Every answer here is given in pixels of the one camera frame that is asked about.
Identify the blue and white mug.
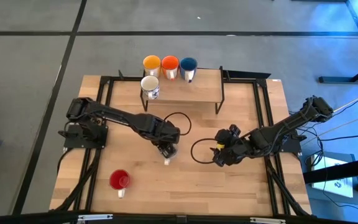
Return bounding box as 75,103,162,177
179,57,198,83

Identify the yellow and white mug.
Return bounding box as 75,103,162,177
142,55,162,78

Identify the black stand base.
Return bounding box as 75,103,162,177
318,60,358,85

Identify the black slanted beam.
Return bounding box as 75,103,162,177
302,155,358,185

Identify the white mug blue leaf pattern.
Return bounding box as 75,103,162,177
140,75,160,100

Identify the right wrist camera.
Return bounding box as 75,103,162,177
213,124,242,144

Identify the wooden shelf with black legs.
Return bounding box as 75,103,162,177
139,65,226,115

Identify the black flat panel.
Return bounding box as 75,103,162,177
225,70,272,80

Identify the black right camera cable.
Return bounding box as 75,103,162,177
190,138,220,165

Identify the white cable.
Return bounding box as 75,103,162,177
331,96,358,114
318,109,358,136

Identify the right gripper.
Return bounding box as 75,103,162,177
210,141,248,168

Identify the black camera cable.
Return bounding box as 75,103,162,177
190,138,220,165
163,111,193,137

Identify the black aluminium table frame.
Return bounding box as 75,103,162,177
50,70,313,218

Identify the silver metal bracket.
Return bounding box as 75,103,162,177
77,213,114,222
249,217,287,224

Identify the black rig beam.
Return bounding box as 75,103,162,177
0,210,358,224

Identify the white box with logo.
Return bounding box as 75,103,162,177
309,154,354,199

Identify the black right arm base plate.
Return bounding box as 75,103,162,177
257,136,303,154

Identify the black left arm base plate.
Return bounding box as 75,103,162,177
63,123,109,149

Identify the orange and white mug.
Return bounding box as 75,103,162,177
161,55,180,81

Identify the black left camera cable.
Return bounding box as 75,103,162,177
163,111,193,137

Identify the red and white mug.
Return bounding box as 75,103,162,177
109,169,132,199

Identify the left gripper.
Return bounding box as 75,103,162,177
154,138,180,158

